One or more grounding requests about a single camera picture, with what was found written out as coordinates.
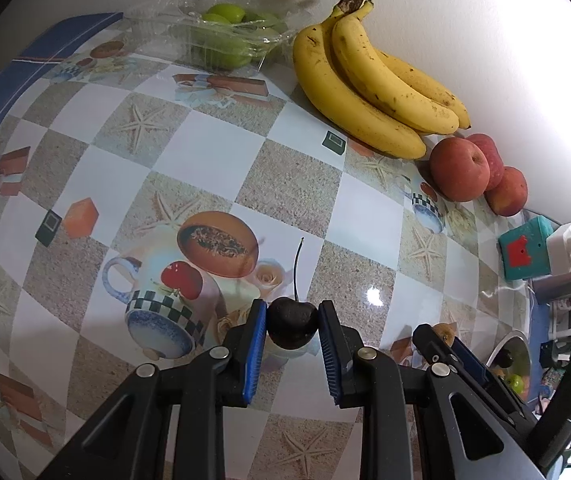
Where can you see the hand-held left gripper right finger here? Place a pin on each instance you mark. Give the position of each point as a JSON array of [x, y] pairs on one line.
[[328, 357]]

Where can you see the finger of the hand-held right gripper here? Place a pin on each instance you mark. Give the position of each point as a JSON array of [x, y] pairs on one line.
[[428, 342], [473, 362]]

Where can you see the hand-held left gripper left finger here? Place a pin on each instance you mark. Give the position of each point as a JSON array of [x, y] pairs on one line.
[[254, 352]]

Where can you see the brown longan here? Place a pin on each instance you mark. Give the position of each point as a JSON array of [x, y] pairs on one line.
[[446, 334]]

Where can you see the small green jujube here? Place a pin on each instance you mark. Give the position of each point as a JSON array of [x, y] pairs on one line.
[[516, 383]]

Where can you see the dark cherry with long stem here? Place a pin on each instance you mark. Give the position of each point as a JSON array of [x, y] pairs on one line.
[[293, 322]]

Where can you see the metal bowl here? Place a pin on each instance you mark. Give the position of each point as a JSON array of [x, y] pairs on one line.
[[520, 350]]

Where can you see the metal thermos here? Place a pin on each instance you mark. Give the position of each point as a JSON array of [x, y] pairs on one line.
[[565, 285]]

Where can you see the white charger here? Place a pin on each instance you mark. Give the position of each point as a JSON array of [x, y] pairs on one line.
[[563, 247]]

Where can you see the teal box with red mark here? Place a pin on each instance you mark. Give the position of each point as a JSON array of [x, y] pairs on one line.
[[523, 247]]

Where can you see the red apple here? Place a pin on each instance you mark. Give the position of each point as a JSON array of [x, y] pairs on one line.
[[495, 160], [510, 192], [458, 170]]

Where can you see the yellow banana bunch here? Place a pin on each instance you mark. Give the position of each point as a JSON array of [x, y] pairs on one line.
[[360, 105]]

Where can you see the pile of green jujubes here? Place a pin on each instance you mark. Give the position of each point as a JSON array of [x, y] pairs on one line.
[[225, 50]]

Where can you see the clear plastic clamshell box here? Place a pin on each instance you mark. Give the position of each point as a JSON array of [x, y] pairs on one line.
[[165, 20]]

